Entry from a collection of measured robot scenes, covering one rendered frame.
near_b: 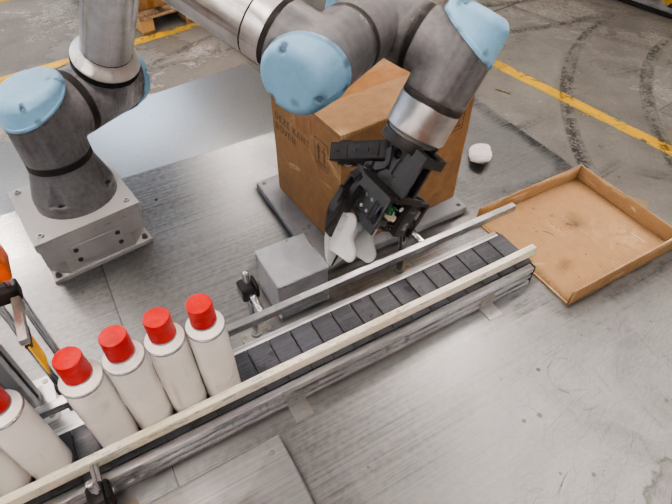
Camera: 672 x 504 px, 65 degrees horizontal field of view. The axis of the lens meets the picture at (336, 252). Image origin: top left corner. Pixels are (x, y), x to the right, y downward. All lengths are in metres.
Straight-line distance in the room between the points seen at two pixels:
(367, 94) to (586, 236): 0.55
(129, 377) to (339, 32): 0.46
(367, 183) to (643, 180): 2.39
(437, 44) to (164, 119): 1.02
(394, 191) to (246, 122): 0.86
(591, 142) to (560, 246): 1.98
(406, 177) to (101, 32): 0.57
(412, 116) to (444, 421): 0.48
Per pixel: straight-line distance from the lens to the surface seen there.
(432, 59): 0.60
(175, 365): 0.71
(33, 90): 1.01
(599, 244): 1.19
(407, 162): 0.62
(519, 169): 1.33
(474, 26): 0.59
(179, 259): 1.09
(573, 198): 1.28
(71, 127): 1.02
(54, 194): 1.08
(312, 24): 0.53
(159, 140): 1.42
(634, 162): 3.05
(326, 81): 0.50
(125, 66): 1.04
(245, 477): 0.77
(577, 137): 3.11
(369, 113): 0.91
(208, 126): 1.44
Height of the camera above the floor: 1.60
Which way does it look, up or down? 47 degrees down
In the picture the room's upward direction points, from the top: straight up
